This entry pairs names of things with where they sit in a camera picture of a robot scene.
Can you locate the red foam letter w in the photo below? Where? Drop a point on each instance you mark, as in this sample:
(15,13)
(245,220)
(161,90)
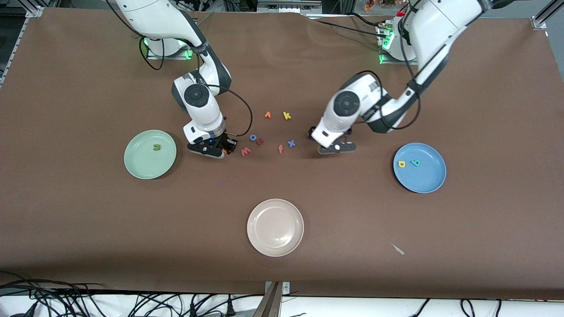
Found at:
(245,152)

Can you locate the teal foam letter b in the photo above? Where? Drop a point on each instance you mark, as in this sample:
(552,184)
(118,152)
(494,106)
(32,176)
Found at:
(415,163)

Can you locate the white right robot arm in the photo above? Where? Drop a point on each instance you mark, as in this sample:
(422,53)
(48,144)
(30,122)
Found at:
(163,17)

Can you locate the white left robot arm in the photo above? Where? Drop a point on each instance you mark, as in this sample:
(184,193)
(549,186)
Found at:
(440,26)

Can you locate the green plate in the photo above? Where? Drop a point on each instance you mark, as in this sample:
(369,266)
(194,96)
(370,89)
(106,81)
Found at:
(150,169)

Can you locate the beige plate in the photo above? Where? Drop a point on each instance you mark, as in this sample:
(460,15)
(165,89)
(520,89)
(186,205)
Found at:
(275,229)

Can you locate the blue plate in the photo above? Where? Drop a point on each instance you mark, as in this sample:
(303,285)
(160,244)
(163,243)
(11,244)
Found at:
(421,180)

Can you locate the grey equipment box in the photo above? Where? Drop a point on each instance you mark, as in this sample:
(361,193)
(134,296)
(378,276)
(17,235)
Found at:
(286,8)

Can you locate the orange background object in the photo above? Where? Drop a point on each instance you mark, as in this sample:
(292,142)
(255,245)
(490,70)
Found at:
(369,5)

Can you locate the small white paper scrap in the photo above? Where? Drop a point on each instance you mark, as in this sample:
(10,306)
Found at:
(398,250)

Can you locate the brown table cover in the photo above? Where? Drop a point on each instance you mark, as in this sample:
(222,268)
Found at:
(88,220)

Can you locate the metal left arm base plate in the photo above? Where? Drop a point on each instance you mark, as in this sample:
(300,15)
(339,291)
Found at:
(387,61)

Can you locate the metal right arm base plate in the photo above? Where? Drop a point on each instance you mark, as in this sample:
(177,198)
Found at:
(154,57)

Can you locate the metal post bracket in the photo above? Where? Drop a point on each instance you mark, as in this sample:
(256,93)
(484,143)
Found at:
(273,304)

